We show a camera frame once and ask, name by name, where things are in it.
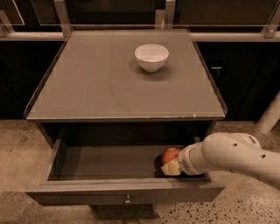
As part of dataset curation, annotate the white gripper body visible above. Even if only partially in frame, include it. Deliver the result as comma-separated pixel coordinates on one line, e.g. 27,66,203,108
178,145,202,176

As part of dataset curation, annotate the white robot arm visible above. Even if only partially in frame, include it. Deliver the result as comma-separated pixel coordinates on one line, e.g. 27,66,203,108
161,132,280,190

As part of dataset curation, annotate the small cabinet door handle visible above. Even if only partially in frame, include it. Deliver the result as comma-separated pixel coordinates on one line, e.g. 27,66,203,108
212,66,222,78

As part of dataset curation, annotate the metal railing frame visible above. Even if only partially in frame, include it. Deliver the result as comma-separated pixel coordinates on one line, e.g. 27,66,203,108
0,0,280,38

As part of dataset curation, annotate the red apple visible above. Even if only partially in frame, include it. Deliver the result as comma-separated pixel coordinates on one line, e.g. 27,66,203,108
162,147,180,165

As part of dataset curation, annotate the white ceramic bowl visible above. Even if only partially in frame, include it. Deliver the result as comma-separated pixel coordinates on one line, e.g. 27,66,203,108
134,44,169,73

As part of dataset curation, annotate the white cylindrical post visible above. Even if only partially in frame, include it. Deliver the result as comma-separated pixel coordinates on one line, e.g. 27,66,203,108
255,91,280,134

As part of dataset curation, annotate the metal drawer knob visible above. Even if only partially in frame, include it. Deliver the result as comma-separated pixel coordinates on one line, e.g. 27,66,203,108
124,194,132,205

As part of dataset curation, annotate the open top drawer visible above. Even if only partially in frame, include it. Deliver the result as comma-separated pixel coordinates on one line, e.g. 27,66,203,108
25,137,225,206

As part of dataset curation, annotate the dark wooden cabinet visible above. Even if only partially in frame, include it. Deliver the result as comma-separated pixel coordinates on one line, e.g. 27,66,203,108
24,29,227,142

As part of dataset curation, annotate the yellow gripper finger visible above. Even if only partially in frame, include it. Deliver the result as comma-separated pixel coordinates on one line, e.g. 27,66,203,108
161,159,181,176

